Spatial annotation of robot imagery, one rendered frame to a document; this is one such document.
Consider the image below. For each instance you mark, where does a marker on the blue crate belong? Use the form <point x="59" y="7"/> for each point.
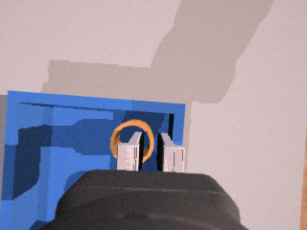
<point x="52" y="140"/>

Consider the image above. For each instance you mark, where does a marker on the orange metal sleeve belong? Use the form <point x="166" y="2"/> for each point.
<point x="115" y="137"/>

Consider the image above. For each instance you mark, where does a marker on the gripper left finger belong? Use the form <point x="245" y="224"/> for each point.
<point x="130" y="155"/>

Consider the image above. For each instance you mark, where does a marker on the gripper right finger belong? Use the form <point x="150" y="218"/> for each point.
<point x="169" y="157"/>

